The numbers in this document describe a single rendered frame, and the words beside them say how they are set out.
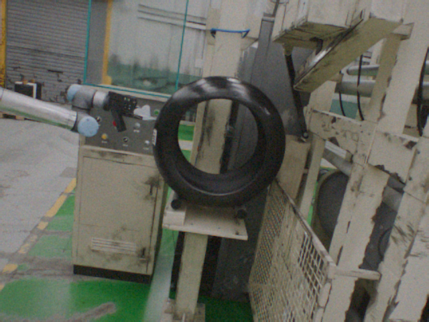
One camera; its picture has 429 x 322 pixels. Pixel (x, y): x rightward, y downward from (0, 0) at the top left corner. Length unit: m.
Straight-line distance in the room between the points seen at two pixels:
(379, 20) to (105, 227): 1.89
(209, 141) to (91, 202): 0.93
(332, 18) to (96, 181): 1.64
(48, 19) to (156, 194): 9.05
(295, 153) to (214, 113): 0.45
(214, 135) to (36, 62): 9.44
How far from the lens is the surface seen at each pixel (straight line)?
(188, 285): 2.03
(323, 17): 1.11
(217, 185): 1.63
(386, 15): 1.06
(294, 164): 1.70
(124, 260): 2.38
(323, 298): 1.04
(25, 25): 10.98
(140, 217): 2.21
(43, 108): 1.32
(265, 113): 1.32
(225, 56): 1.67
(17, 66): 11.05
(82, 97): 1.46
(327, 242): 2.22
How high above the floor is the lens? 1.43
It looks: 14 degrees down
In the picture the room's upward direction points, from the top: 10 degrees clockwise
